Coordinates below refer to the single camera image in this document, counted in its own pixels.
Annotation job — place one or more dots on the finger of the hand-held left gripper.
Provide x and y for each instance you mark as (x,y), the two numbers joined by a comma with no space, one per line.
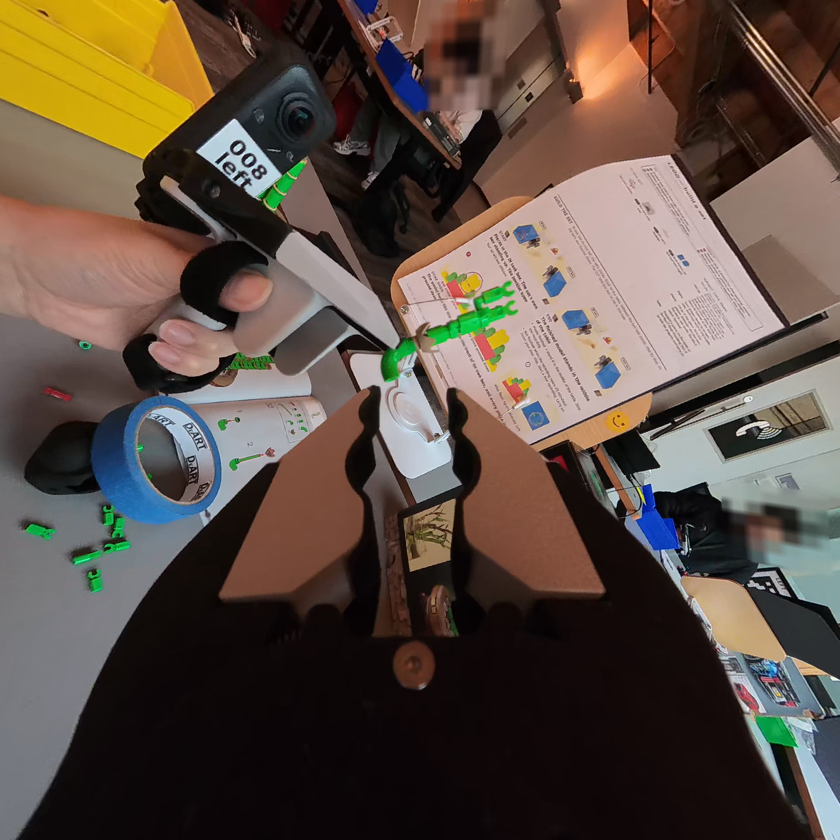
(315,344)
(328,275)

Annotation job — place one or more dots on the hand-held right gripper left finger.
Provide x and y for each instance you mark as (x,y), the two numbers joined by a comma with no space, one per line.
(295,525)

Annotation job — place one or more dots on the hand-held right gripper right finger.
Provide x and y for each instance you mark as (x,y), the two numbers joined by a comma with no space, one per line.
(531,525)

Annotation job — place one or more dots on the green lego bamboo stalk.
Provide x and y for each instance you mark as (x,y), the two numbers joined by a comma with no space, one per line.
(459,327)
(279,190)

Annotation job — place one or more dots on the lego instruction booklet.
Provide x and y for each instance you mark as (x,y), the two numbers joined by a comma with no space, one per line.
(262,426)

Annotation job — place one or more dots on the black lego box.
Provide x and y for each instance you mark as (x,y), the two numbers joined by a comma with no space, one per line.
(430,525)

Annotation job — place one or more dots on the scattered green lego pieces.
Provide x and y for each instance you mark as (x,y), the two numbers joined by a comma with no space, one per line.
(39,529)

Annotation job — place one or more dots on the red lego axle piece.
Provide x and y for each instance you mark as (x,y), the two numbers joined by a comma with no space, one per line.
(58,394)

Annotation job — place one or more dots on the person's left hand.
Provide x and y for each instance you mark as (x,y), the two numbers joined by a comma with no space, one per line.
(85,269)

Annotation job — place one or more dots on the blue plastic bin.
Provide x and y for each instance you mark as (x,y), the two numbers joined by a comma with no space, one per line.
(400,72)
(653,522)
(367,6)

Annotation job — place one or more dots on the white plastic holder plate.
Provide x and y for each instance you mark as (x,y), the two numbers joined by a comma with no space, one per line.
(420,453)

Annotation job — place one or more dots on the yellow smiley sticker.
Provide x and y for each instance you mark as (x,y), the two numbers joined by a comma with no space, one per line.
(617,421)

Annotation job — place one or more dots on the stack of yellow bins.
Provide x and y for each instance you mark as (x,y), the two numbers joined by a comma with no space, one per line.
(85,59)

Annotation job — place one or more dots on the blue masking tape roll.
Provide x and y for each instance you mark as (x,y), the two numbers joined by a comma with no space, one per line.
(111,466)

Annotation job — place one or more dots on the light wooden table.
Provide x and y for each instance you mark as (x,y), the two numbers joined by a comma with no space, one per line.
(728,617)

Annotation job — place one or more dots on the black cup of pieces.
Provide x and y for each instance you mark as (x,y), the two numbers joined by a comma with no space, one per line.
(59,459)

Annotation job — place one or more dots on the black phone sign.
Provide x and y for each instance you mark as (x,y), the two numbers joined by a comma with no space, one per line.
(761,430)

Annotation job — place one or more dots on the white cabinet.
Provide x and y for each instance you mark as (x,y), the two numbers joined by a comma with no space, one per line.
(525,98)

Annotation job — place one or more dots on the printed task instruction sheet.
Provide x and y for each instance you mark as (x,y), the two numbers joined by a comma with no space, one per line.
(656,275)

